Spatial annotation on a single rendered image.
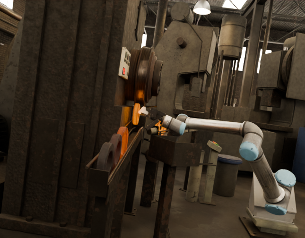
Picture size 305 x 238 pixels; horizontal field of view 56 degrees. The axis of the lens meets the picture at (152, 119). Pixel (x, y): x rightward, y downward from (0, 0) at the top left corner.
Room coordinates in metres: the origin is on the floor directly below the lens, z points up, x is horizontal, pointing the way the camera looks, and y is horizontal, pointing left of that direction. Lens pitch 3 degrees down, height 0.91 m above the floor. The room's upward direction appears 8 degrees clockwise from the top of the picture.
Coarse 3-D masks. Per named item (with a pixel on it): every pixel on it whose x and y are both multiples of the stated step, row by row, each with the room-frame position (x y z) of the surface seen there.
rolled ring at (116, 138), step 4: (112, 136) 1.33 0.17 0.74; (116, 136) 1.33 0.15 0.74; (120, 136) 1.37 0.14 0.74; (112, 140) 1.31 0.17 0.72; (116, 140) 1.31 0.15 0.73; (120, 140) 1.39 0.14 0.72; (116, 144) 1.30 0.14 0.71; (120, 144) 1.42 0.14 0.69; (116, 148) 1.31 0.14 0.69; (120, 148) 1.43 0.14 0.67; (116, 152) 1.43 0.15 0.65; (120, 152) 1.44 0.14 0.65; (116, 156) 1.42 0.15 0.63; (116, 160) 1.41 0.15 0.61
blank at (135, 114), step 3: (135, 105) 2.03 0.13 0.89; (138, 105) 2.04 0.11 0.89; (135, 108) 2.02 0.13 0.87; (138, 108) 2.02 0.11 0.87; (135, 111) 2.01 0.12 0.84; (138, 111) 2.03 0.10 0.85; (135, 114) 2.00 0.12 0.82; (138, 114) 2.11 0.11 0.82; (132, 117) 2.01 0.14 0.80; (135, 117) 2.01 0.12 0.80; (138, 117) 2.10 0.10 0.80; (132, 120) 2.02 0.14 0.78; (135, 120) 2.02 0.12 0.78; (138, 120) 2.10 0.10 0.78; (135, 123) 2.04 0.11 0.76
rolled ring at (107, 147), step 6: (108, 144) 1.16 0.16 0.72; (102, 150) 1.13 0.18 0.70; (108, 150) 1.13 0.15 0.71; (102, 156) 1.11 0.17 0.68; (108, 156) 1.24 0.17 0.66; (102, 162) 1.10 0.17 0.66; (108, 162) 1.25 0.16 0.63; (96, 168) 1.10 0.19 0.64; (102, 168) 1.10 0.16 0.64; (108, 168) 1.24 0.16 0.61
